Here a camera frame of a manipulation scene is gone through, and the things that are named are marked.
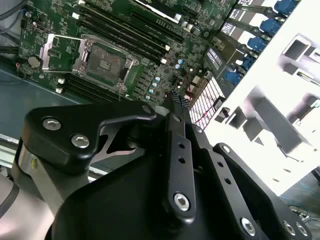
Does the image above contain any metal socket cover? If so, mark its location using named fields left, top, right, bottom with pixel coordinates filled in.
left=39, top=33, right=91, bottom=75

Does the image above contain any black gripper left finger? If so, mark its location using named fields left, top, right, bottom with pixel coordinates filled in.
left=21, top=92, right=198, bottom=223

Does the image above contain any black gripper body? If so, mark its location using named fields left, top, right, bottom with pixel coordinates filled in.
left=51, top=118, right=263, bottom=240

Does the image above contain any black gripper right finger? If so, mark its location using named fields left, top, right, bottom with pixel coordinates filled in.
left=171, top=91, right=314, bottom=240

